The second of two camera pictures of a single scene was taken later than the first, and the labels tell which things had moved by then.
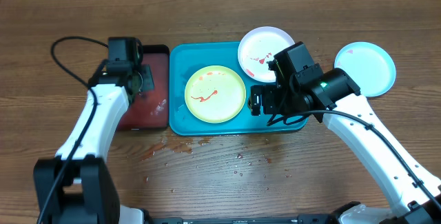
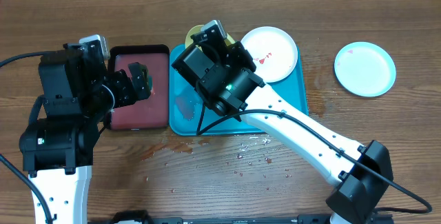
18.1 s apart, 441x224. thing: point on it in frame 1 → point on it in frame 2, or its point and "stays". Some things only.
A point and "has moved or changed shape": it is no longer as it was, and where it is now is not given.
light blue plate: x=370 y=65 stays
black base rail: x=302 y=219 stays
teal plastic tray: x=187 y=57 stays
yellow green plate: x=215 y=94 has moved or changed shape
